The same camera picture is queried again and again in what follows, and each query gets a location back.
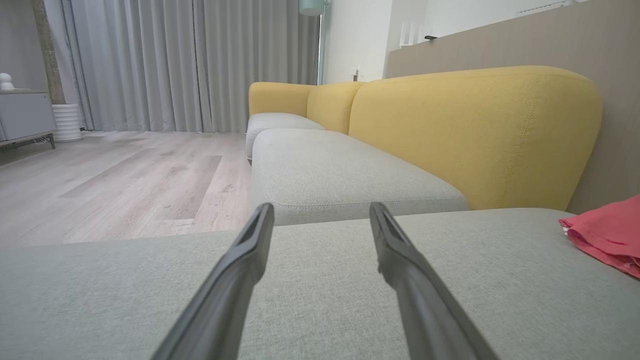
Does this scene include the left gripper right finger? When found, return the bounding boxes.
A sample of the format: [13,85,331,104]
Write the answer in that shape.
[369,201,501,360]

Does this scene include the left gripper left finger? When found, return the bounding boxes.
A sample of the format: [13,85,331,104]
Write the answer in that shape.
[150,202,275,360]

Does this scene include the medium grey sofa seat cushion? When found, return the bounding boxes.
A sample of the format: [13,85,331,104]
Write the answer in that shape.
[248,128,470,227]

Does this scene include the wide yellow sofa backrest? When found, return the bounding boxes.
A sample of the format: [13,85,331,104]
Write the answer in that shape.
[348,66,603,212]

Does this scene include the small grey sofa seat cushion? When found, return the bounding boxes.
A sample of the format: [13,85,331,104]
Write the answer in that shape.
[245,112,326,162]

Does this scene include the red Bulls shorts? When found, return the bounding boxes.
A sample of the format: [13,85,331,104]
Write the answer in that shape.
[559,195,640,279]

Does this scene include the yellow sofa corner backrest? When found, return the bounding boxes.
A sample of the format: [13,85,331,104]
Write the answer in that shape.
[248,81,317,118]

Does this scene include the narrow yellow sofa backrest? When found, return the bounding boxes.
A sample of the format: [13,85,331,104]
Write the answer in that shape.
[306,81,365,135]

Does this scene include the white ribbed planter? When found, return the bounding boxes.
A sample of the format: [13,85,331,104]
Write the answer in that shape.
[51,103,84,143]

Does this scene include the grey pleated curtain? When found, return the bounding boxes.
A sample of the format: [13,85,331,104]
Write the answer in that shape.
[42,0,321,134]

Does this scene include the grey cabinet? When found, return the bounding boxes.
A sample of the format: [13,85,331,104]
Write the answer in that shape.
[0,90,58,151]

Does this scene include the brown plant trunk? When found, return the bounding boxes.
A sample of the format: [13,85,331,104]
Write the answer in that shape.
[32,0,66,106]

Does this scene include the teal shade floor lamp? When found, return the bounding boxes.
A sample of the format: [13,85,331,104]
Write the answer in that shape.
[298,0,332,86]

